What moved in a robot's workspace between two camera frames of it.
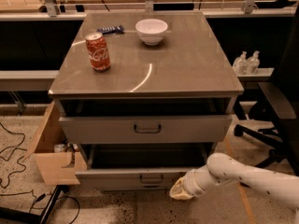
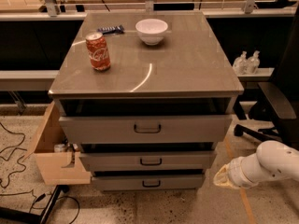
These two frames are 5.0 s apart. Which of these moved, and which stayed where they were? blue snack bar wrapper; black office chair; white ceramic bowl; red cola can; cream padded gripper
Moved: cream padded gripper
Stayed: white ceramic bowl; black office chair; blue snack bar wrapper; red cola can
